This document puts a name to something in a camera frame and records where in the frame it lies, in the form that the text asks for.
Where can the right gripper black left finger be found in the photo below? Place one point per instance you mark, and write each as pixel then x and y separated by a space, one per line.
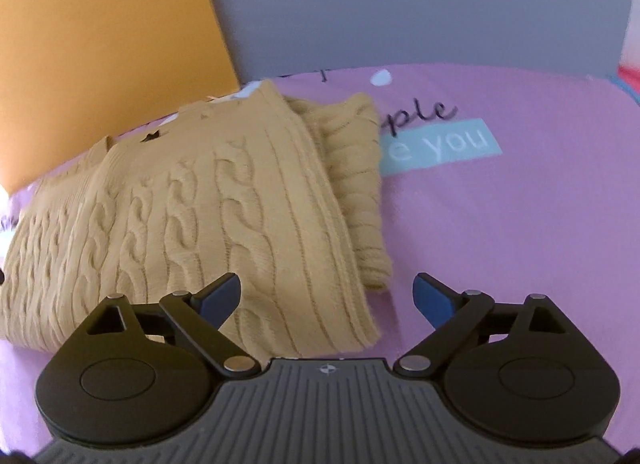
pixel 133 374

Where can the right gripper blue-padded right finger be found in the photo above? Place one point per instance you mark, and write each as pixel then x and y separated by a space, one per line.
pixel 520 373

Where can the beige cable-knit sweater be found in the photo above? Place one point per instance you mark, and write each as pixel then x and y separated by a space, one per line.
pixel 284 192

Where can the pink object at bedside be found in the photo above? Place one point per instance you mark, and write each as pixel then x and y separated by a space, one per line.
pixel 630 75

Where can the orange headboard panel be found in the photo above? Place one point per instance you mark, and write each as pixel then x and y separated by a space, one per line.
pixel 74 71

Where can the grey headboard panel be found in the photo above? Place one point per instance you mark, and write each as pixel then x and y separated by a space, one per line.
pixel 272 37

